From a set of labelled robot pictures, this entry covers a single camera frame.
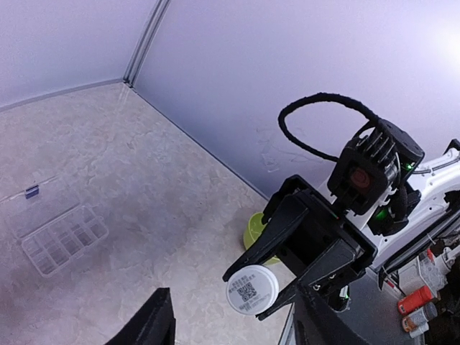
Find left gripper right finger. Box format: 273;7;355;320
293;285;368;345

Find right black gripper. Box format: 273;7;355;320
222;175;377;321

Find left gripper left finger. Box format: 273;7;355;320
106;287;176;345

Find white pill bottle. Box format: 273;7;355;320
226;265;280;316

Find clear plastic pill organizer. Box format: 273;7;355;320
1;176;109;277

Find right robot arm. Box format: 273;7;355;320
223;119;459;320

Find green plastic bowl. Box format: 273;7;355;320
243;212;281;267

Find grey background bottle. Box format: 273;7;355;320
402;302;438;332

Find orange cap background bottle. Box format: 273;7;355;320
397;285;433;316

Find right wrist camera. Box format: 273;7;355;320
327;147;397;216

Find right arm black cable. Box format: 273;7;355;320
278;92;382;162

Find right aluminium frame post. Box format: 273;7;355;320
123;0;171;88

